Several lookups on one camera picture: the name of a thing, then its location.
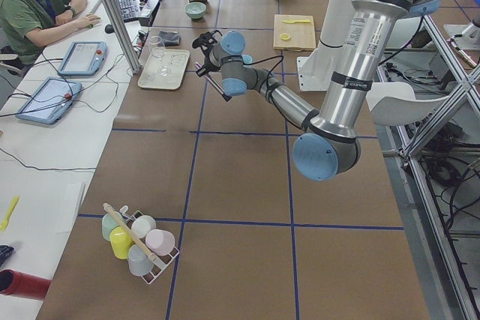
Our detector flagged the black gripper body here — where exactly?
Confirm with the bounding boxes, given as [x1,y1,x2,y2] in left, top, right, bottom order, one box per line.
[203,49,221,73]

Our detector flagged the steel muddler black tip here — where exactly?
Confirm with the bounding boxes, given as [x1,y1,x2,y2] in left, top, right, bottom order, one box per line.
[195,62,232,102]

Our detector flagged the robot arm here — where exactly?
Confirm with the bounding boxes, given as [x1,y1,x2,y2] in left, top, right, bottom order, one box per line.
[192,0,440,181]

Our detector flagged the light blue cup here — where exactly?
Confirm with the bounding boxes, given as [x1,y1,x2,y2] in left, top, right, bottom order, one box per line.
[241,54,253,67]

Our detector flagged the white cup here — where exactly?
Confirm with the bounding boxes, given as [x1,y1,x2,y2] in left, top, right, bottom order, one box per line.
[131,215,156,239]

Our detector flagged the mint green cup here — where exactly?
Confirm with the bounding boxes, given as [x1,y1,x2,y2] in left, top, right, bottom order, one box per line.
[101,213,118,241]

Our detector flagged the pink cup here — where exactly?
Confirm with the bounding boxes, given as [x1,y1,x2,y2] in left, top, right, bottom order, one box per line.
[145,229,176,256]

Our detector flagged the yellow cup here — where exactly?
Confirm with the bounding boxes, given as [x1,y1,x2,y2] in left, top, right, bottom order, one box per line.
[109,226,134,260]

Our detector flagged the pale blue grey cup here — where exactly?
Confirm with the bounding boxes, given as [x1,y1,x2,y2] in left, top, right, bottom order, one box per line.
[127,244,154,277]

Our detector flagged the cream bear tray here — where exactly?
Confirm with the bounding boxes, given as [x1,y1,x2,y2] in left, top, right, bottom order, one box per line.
[137,49,190,91]

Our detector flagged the grey folded cloth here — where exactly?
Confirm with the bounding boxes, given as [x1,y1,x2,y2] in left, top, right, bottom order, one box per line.
[158,31,181,46]

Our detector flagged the clear wine glass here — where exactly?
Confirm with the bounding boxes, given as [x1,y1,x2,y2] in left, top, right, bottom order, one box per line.
[148,36,170,76]

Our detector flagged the green bowl of ice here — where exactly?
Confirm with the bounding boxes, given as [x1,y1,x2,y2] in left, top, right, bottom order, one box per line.
[184,1,207,20]

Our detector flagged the bamboo cutting board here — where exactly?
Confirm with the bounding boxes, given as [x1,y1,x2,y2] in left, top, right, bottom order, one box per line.
[273,14,317,51]

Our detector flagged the black keyboard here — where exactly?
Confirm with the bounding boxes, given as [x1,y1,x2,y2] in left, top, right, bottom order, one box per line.
[115,0,140,22]

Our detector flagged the black computer mouse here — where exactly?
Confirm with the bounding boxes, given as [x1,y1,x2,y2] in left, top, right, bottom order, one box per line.
[104,24,115,34]

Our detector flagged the yellow plastic knife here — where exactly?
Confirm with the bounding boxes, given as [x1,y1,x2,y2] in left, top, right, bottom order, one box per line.
[281,19,312,24]

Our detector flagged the blue teach pendant far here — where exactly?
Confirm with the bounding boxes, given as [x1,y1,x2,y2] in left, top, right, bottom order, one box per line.
[57,41,108,76]

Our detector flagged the blue teach pendant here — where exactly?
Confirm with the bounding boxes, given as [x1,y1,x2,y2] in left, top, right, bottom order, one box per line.
[57,41,108,76]
[15,77,83,125]

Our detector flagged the blue teach pendant near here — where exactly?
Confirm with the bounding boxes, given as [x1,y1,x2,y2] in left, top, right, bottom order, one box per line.
[15,77,83,125]

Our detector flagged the person in green shirt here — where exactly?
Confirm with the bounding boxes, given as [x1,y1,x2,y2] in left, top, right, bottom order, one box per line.
[1,0,101,66]

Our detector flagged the yellow plastic utensil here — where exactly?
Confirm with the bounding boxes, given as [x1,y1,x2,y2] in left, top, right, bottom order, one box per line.
[0,196,20,232]

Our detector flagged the red cylinder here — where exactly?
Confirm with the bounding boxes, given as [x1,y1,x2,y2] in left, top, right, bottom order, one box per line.
[1,269,51,301]

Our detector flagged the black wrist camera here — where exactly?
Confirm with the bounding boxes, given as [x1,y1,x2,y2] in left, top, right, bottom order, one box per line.
[192,30,220,51]

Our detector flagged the aluminium frame post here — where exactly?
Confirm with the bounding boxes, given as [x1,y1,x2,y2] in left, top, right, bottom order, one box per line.
[101,0,141,74]

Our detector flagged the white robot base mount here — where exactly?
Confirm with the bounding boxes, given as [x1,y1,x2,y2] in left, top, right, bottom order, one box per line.
[297,0,354,91]

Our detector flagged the white wire cup rack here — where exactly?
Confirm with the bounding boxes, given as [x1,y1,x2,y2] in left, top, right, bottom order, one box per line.
[103,203,179,284]

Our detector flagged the black cable on table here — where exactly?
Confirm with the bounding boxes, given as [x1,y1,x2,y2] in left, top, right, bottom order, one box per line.
[0,147,97,173]

